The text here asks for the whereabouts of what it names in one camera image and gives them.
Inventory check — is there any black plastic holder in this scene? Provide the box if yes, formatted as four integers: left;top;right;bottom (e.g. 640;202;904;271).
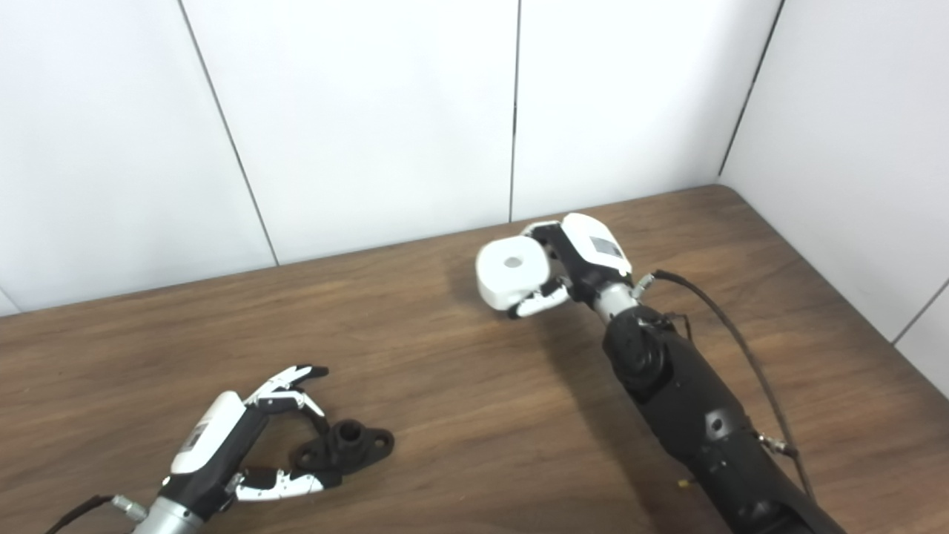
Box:
291;419;394;475

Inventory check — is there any round white plastic piece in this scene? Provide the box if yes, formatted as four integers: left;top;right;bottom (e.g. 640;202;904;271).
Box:
475;235;553;312

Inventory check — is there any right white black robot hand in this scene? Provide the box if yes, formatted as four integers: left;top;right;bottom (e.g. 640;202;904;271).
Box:
507;213;635;320

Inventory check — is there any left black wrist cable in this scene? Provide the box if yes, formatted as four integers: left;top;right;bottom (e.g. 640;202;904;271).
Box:
44;495;149;534

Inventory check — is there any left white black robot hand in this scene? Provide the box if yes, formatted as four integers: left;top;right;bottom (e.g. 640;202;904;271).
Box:
158;363;343;520

